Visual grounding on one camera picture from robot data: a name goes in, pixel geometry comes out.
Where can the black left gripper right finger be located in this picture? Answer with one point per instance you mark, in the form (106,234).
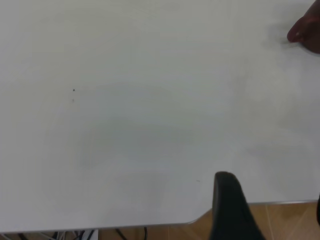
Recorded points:
(318,210)

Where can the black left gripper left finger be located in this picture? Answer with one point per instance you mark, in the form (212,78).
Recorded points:
(232,212)

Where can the red ceramic cup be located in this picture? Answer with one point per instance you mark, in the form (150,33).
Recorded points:
(310,32)

